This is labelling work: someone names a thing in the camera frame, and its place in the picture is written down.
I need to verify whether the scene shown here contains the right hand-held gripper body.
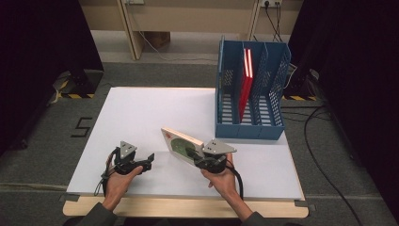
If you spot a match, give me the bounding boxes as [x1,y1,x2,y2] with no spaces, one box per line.
[194,138,238,174]

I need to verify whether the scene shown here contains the black socket cables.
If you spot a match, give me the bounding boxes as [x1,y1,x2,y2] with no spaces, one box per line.
[263,1,284,43]

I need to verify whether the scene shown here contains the beige wooden furniture frame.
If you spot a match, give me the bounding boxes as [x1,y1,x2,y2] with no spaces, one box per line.
[79,0,304,60]

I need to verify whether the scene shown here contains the white book with green leaf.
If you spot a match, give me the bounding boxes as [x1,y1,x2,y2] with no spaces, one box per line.
[160,126,205,168]

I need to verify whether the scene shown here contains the left hand-held gripper cable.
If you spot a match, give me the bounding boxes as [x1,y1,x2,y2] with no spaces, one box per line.
[93,148,121,198]

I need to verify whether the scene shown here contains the blue plastic file rack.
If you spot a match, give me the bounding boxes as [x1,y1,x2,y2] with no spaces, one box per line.
[215,36,292,141]

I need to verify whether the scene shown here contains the person's left hand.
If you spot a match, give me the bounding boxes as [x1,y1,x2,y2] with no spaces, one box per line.
[103,167,144,212]

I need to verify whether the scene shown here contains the white wall socket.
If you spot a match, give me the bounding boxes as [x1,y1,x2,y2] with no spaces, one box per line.
[260,0,283,8]

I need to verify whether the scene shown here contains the brown cardboard box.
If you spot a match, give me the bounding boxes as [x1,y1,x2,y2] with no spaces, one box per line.
[144,31,171,50]

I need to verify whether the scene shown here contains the black curtain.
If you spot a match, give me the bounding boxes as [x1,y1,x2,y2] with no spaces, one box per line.
[288,0,399,220]
[0,0,104,154]

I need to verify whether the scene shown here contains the person's right hand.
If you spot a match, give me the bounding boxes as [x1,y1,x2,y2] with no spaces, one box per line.
[200,153,239,202]

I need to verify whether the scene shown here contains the black stand base striped tape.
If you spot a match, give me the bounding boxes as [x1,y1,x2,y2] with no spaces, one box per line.
[57,69,104,100]
[281,70,319,102]

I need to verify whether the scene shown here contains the right hand-held gripper cable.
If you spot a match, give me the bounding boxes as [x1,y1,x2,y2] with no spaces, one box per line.
[225,159,245,201]

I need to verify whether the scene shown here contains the hand-held gripper cable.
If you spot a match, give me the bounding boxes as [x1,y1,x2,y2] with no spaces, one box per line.
[93,148,121,198]
[225,159,245,201]

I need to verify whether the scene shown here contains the red picture book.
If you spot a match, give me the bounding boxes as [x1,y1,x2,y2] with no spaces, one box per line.
[238,47,254,121]

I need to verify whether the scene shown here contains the white floor cable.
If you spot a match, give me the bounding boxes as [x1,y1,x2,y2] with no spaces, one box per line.
[137,31,219,62]

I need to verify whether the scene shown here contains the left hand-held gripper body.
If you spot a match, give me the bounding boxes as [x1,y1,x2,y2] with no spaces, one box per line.
[113,140,142,175]

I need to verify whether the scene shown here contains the long black floor cable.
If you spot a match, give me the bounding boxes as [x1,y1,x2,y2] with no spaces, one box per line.
[302,105,365,226]

